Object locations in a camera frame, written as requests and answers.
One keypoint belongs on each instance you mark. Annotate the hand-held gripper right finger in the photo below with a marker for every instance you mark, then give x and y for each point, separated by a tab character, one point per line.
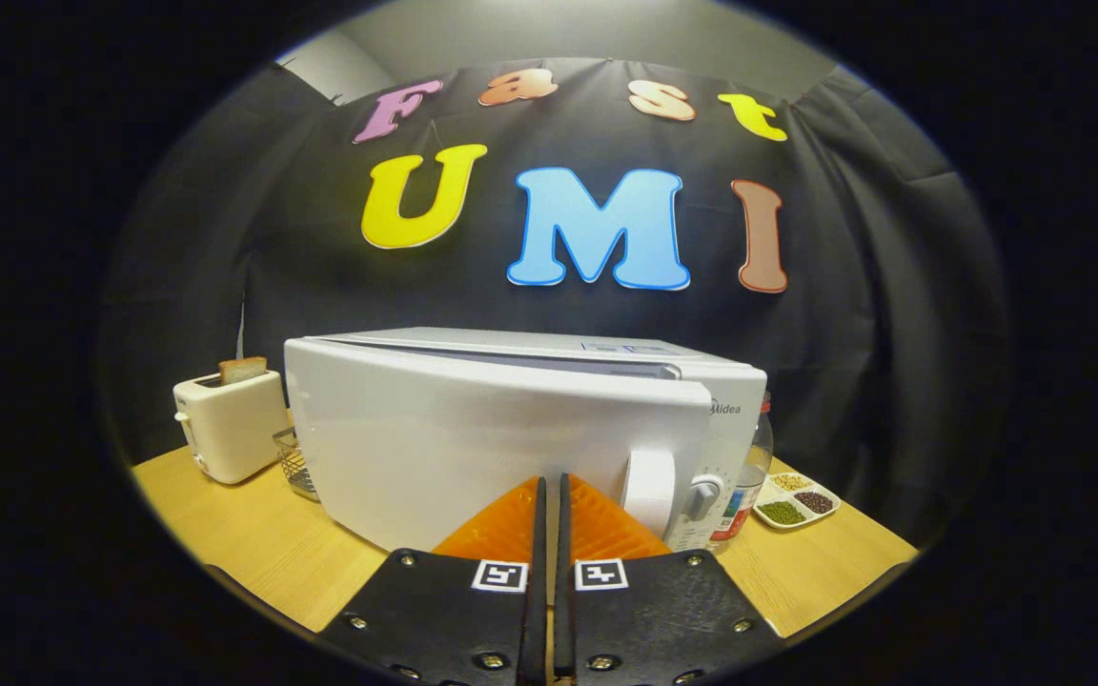
563	591

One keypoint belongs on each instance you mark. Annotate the clear plastic water bottle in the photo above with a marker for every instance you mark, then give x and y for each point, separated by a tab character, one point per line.
749	486

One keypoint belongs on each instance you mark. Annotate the white toaster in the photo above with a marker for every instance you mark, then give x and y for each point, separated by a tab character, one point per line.
234	429

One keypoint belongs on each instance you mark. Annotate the white divided bean tray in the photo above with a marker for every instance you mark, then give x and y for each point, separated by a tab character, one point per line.
797	503

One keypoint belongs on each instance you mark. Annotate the brown toast slice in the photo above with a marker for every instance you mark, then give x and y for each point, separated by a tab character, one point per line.
242	370

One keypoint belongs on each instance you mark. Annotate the white microwave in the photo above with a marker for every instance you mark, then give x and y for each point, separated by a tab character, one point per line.
463	448

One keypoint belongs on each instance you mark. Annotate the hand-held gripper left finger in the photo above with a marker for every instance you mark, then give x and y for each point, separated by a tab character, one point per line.
538	591

